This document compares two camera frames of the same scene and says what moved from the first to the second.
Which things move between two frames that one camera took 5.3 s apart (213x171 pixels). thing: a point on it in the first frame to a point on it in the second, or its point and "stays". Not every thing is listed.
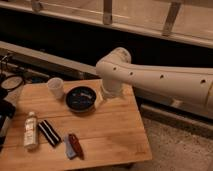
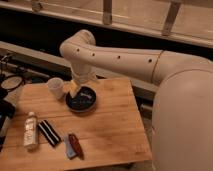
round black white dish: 12,82 stays
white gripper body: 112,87 to 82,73
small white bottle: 31,131 stays
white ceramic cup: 56,87 stays
